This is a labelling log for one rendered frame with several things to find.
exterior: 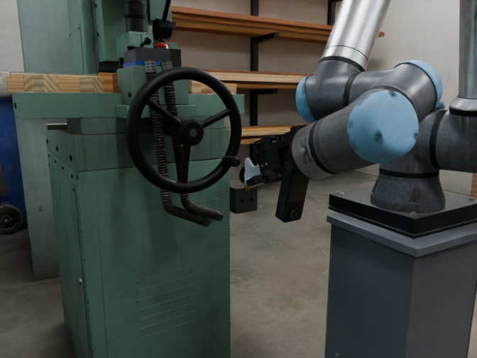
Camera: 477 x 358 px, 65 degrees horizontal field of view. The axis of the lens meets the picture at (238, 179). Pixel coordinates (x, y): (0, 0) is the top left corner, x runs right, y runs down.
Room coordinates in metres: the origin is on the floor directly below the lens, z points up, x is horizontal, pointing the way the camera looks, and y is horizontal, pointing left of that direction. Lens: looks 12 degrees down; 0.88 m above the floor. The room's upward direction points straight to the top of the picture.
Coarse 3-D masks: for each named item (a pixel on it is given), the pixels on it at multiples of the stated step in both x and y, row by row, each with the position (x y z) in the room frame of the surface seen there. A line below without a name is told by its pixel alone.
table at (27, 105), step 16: (16, 96) 0.86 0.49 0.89; (32, 96) 0.86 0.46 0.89; (48, 96) 0.88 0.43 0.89; (64, 96) 0.90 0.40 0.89; (80, 96) 0.92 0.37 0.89; (96, 96) 0.94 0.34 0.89; (112, 96) 0.96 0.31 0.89; (192, 96) 1.08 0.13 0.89; (208, 96) 1.10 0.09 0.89; (240, 96) 1.16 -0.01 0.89; (16, 112) 0.92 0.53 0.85; (32, 112) 0.86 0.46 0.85; (48, 112) 0.88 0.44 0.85; (64, 112) 0.90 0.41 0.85; (80, 112) 0.92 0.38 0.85; (96, 112) 0.93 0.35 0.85; (112, 112) 0.96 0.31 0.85; (144, 112) 0.90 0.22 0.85; (192, 112) 0.97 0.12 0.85; (208, 112) 1.10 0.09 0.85; (240, 112) 1.16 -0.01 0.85
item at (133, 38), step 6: (120, 36) 1.17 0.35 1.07; (126, 36) 1.12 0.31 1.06; (132, 36) 1.11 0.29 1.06; (138, 36) 1.12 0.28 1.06; (144, 36) 1.12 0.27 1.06; (150, 36) 1.13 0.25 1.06; (120, 42) 1.17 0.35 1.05; (126, 42) 1.12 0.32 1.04; (132, 42) 1.11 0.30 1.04; (138, 42) 1.12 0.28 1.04; (120, 48) 1.18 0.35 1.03; (126, 48) 1.12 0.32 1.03; (120, 54) 1.18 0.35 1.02
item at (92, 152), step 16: (224, 128) 1.15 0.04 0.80; (48, 144) 1.33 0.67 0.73; (64, 144) 1.03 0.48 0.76; (80, 144) 0.91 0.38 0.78; (96, 144) 0.93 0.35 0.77; (112, 144) 0.95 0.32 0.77; (144, 144) 1.00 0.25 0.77; (208, 144) 1.10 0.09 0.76; (224, 144) 1.13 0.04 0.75; (64, 160) 1.05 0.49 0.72; (80, 160) 0.91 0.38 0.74; (96, 160) 0.93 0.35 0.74; (112, 160) 0.95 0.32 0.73; (128, 160) 0.97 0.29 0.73; (192, 160) 1.07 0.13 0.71
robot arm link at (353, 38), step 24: (360, 0) 0.73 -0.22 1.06; (384, 0) 0.74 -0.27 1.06; (336, 24) 0.74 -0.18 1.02; (360, 24) 0.71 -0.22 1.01; (336, 48) 0.70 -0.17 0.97; (360, 48) 0.70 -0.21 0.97; (336, 72) 0.68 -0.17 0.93; (360, 72) 0.65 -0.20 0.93; (312, 96) 0.68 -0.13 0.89; (336, 96) 0.65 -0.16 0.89; (312, 120) 0.71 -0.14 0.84
